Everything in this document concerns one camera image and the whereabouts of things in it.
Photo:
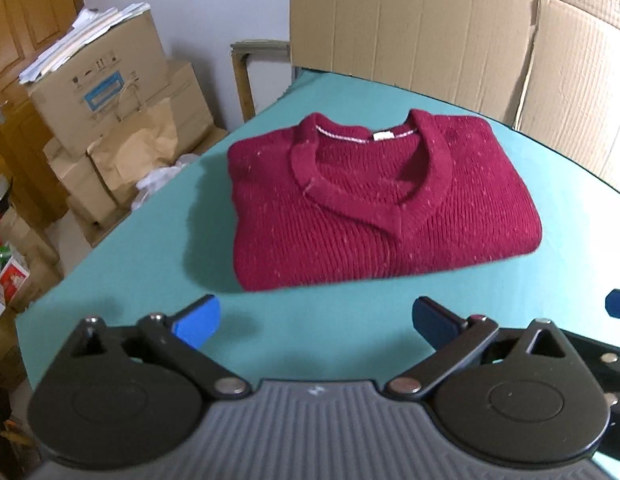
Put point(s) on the large flattened cardboard sheet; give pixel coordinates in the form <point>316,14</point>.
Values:
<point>414,35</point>

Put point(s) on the wooden stool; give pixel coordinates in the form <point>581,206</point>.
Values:
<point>245,85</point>

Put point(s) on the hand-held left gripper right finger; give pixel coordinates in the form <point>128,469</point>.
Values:
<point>434,322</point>

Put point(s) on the white plastic bag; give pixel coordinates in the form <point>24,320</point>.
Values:
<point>160,180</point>

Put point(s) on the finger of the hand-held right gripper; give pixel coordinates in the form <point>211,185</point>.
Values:
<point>618,305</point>
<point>609,365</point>

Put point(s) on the red and white carton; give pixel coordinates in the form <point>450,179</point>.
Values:
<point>10,280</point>

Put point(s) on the wooden door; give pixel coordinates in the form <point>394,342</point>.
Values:
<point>20,85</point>

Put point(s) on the stack of white papers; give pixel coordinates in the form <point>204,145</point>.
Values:
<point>75,40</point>

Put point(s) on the green table cloth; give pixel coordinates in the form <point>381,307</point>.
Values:
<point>140,270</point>

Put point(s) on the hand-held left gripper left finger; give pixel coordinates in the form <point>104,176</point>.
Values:
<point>195,321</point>

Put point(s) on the large printed cardboard box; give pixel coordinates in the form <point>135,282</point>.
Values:
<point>100,90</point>

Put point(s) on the red knit sweater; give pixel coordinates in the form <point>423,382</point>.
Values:
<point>340,240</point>

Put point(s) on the plain cardboard box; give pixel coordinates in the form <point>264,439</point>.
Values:
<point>190,100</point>

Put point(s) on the brown paper bag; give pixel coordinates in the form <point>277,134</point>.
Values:
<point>135,150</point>

